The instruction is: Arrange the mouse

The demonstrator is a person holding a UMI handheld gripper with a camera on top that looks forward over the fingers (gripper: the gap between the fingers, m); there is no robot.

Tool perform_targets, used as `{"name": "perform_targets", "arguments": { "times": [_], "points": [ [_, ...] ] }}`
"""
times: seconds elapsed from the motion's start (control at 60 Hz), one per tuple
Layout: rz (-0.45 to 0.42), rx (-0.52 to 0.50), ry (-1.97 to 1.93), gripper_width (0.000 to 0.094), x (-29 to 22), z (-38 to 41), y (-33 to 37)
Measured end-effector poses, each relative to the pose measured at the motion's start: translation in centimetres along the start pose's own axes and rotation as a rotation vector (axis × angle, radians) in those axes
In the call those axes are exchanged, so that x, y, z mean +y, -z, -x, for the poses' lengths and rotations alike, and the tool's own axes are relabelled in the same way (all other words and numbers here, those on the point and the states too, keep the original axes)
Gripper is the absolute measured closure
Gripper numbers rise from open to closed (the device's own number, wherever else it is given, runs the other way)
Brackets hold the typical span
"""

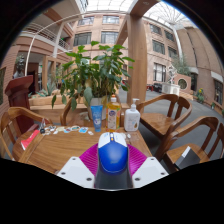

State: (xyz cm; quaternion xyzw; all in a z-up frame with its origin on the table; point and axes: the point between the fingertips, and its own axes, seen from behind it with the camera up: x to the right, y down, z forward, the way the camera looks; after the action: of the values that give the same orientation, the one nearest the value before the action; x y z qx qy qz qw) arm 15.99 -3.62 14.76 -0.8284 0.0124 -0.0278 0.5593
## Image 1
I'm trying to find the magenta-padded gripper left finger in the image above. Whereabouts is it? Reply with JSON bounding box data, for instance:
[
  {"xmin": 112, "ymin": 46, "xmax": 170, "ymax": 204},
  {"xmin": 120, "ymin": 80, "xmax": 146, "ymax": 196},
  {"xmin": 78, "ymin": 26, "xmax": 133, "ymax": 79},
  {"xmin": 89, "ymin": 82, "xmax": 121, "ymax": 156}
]
[{"xmin": 56, "ymin": 143, "xmax": 101, "ymax": 190}]

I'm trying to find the white stone sculpture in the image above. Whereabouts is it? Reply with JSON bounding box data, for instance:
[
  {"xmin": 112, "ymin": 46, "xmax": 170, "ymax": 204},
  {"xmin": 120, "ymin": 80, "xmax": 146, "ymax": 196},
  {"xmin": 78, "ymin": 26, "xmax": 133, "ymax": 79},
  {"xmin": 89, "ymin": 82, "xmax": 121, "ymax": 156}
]
[{"xmin": 161, "ymin": 64, "xmax": 181, "ymax": 96}]

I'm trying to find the black notebook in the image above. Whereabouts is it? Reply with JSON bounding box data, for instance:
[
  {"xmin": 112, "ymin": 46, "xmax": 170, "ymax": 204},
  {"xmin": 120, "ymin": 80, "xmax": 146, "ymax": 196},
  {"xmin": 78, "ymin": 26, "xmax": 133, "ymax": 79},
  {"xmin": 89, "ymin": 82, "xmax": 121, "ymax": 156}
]
[{"xmin": 174, "ymin": 145, "xmax": 201, "ymax": 171}]

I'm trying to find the blue squeeze tube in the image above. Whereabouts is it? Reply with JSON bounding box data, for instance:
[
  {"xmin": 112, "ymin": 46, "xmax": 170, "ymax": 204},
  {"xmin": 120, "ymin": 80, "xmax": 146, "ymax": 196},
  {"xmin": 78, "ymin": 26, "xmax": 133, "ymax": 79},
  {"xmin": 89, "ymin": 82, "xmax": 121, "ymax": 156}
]
[{"xmin": 90, "ymin": 104, "xmax": 104, "ymax": 133}]

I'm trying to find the yellow liquid bottle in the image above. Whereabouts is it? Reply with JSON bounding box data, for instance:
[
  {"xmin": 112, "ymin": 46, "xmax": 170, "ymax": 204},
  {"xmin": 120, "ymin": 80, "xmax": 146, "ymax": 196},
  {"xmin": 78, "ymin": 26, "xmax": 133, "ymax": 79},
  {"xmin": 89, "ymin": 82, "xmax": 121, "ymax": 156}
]
[{"xmin": 105, "ymin": 94, "xmax": 122, "ymax": 133}]

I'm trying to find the green potted plant white pot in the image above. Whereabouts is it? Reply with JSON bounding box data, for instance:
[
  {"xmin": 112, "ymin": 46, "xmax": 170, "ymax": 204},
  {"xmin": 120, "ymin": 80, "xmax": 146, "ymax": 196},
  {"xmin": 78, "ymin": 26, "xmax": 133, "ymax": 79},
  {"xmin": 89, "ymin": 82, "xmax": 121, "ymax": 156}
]
[{"xmin": 50, "ymin": 40, "xmax": 136, "ymax": 118}]

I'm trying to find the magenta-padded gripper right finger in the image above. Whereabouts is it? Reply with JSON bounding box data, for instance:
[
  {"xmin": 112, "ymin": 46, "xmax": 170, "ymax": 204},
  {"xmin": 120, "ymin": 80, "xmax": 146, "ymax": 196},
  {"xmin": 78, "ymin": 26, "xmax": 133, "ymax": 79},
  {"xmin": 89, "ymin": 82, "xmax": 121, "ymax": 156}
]
[{"xmin": 126, "ymin": 143, "xmax": 169, "ymax": 189}]

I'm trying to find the bunch of keys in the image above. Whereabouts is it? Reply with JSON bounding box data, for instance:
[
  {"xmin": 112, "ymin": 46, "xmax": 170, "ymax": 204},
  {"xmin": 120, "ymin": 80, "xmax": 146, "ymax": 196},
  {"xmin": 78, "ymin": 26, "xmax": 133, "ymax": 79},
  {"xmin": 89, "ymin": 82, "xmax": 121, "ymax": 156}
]
[{"xmin": 39, "ymin": 118, "xmax": 48, "ymax": 135}]

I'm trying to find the dark red wooden lectern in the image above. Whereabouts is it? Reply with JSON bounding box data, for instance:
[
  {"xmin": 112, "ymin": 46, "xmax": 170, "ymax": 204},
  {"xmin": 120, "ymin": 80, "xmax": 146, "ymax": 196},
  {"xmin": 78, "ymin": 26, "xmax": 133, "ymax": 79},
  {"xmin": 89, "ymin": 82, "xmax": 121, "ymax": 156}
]
[{"xmin": 4, "ymin": 74, "xmax": 36, "ymax": 134}]

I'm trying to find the clear plastic wrapper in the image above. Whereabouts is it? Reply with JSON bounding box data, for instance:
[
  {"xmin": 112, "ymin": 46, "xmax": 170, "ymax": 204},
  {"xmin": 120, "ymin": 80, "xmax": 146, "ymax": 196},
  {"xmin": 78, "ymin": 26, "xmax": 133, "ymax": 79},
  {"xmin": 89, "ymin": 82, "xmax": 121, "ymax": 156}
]
[{"xmin": 119, "ymin": 132, "xmax": 133, "ymax": 140}]

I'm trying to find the white pump dispenser bottle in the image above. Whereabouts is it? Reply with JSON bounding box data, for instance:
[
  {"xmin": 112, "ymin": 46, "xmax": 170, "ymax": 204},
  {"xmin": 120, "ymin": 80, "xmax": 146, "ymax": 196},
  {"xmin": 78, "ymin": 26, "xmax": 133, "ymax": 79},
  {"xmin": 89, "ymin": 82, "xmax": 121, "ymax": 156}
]
[{"xmin": 123, "ymin": 97, "xmax": 141, "ymax": 132}]

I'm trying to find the blue white computer mouse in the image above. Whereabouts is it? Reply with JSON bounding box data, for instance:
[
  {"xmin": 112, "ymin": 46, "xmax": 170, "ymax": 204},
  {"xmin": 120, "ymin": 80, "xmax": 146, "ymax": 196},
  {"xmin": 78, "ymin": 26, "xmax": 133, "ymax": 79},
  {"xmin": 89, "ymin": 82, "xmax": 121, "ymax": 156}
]
[{"xmin": 96, "ymin": 131, "xmax": 130, "ymax": 175}]

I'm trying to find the long wooden planter box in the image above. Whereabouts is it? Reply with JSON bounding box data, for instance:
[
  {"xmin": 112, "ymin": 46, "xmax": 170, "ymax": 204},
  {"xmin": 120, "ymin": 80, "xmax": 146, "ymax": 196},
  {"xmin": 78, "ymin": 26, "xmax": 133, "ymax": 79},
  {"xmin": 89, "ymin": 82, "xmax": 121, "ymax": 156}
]
[{"xmin": 29, "ymin": 94, "xmax": 91, "ymax": 115}]

